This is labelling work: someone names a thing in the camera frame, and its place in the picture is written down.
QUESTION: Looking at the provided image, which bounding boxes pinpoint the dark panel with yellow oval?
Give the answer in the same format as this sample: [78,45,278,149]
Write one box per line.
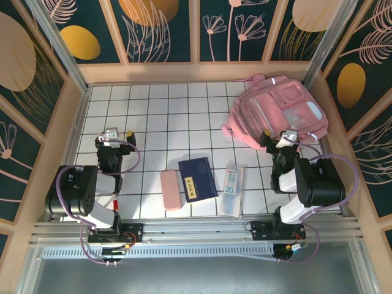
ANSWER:
[42,0,123,65]

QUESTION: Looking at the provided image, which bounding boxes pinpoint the pink backpack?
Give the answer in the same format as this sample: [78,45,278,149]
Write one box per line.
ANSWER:
[222,73,329,151]

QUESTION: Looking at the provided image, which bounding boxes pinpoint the dark panel with pink flowers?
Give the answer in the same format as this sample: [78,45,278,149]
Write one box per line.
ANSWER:
[198,0,273,64]

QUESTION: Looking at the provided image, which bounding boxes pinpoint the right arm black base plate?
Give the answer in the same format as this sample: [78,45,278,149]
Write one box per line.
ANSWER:
[251,220,306,241]

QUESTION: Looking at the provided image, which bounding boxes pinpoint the dark panel with beige circle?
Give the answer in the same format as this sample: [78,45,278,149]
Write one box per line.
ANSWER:
[268,0,337,62]

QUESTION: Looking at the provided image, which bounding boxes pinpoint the dark panel orange circle leaves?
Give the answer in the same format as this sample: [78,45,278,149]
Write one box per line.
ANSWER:
[110,0,193,64]

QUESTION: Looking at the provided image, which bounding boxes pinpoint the dark side panel yellow oval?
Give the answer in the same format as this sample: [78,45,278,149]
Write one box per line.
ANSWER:
[321,0,392,133]

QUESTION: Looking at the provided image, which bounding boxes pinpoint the dark side panel beige circle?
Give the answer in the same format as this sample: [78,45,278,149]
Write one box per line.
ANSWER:
[0,0,67,136]

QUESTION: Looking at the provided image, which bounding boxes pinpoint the pink pencil case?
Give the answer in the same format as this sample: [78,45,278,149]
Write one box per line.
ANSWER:
[160,170,182,211]

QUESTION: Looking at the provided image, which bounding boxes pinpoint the clear plastic ruler set packet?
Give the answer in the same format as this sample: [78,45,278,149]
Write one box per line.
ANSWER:
[219,161,247,218]

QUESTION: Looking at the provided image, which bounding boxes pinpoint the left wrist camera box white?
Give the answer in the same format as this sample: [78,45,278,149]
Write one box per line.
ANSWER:
[102,127,120,142]

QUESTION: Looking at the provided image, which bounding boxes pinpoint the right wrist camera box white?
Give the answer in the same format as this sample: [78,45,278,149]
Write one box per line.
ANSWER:
[277,130,298,146]

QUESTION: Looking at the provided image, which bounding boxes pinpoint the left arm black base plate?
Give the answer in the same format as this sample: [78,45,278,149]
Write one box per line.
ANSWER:
[88,222,144,243]

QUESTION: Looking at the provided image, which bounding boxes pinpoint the dark side panel pink flower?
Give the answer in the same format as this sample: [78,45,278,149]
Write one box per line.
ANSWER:
[0,108,43,222]

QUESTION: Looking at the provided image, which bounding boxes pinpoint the aluminium corner post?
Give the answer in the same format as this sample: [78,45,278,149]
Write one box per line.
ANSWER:
[26,0,90,92]
[301,0,359,88]

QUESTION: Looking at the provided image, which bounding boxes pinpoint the dark side panel pink leaves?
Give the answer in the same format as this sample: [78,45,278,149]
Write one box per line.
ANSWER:
[350,115,392,219]

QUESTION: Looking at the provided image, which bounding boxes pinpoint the grey slotted cable duct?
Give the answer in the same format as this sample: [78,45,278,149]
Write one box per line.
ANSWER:
[42,246,276,262]

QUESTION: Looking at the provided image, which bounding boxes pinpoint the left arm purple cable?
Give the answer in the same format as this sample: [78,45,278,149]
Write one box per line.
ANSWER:
[56,139,141,265]

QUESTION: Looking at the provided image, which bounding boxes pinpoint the aluminium side rail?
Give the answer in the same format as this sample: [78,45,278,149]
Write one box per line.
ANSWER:
[304,84,352,217]
[48,87,91,222]

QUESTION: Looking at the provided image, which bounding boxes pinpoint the aluminium front rail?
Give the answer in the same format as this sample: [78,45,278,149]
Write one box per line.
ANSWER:
[30,219,367,246]

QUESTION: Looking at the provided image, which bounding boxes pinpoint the dark blue notebook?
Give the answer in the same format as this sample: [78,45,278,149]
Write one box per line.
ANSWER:
[178,156,219,204]

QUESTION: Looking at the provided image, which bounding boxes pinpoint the grey metal shelf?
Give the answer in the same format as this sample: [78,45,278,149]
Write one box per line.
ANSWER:
[17,238,379,294]

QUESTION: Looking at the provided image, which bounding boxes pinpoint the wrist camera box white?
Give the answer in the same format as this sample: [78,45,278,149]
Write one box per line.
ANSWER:
[277,130,298,146]
[102,127,120,142]

